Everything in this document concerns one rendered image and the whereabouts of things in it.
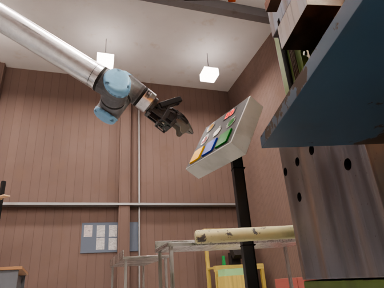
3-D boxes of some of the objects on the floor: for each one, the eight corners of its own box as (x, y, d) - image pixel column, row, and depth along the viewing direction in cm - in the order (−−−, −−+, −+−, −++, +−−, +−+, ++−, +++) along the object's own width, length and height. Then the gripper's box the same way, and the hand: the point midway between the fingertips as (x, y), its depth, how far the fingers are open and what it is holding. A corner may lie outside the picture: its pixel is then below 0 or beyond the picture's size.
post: (266, 441, 104) (229, 134, 146) (262, 435, 108) (227, 138, 150) (278, 439, 105) (238, 134, 147) (274, 434, 109) (235, 138, 150)
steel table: (333, 318, 365) (314, 229, 403) (170, 338, 312) (167, 232, 349) (297, 314, 427) (284, 237, 465) (156, 330, 374) (154, 241, 411)
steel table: (145, 310, 667) (145, 258, 706) (171, 318, 493) (168, 248, 532) (108, 314, 644) (110, 259, 683) (122, 323, 470) (123, 250, 509)
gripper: (140, 117, 132) (181, 148, 137) (150, 107, 125) (192, 140, 130) (150, 103, 137) (189, 134, 142) (159, 93, 130) (200, 125, 135)
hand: (191, 130), depth 137 cm, fingers closed
